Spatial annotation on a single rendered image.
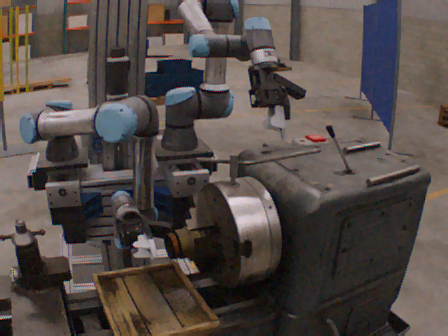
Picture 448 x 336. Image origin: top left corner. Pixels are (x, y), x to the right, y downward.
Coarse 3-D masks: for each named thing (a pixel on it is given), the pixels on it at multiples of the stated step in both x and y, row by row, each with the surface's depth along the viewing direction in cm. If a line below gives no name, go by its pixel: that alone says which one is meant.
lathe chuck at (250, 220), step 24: (216, 192) 118; (240, 192) 116; (216, 216) 121; (240, 216) 111; (264, 216) 113; (240, 240) 109; (264, 240) 112; (216, 264) 125; (240, 264) 110; (264, 264) 114
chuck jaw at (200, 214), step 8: (200, 192) 125; (192, 200) 125; (200, 200) 124; (192, 208) 122; (200, 208) 123; (208, 208) 124; (192, 216) 121; (200, 216) 122; (208, 216) 123; (184, 224) 122; (192, 224) 120; (200, 224) 121; (208, 224) 122; (216, 224) 124
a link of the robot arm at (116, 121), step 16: (32, 112) 137; (48, 112) 136; (64, 112) 132; (80, 112) 128; (96, 112) 123; (112, 112) 118; (128, 112) 119; (144, 112) 126; (32, 128) 133; (48, 128) 133; (64, 128) 130; (80, 128) 128; (96, 128) 121; (112, 128) 120; (128, 128) 119; (144, 128) 129
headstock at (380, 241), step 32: (288, 160) 134; (320, 160) 135; (352, 160) 136; (384, 160) 138; (288, 192) 117; (320, 192) 111; (352, 192) 113; (384, 192) 118; (416, 192) 130; (288, 224) 116; (320, 224) 109; (352, 224) 116; (384, 224) 124; (416, 224) 137; (288, 256) 118; (320, 256) 114; (352, 256) 122; (384, 256) 132; (288, 288) 119; (320, 288) 120; (352, 288) 130
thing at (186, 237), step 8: (176, 232) 117; (184, 232) 117; (192, 232) 119; (168, 240) 115; (176, 240) 115; (184, 240) 115; (192, 240) 115; (168, 248) 119; (176, 248) 114; (184, 248) 115; (192, 248) 116; (176, 256) 115; (184, 256) 116; (192, 256) 117
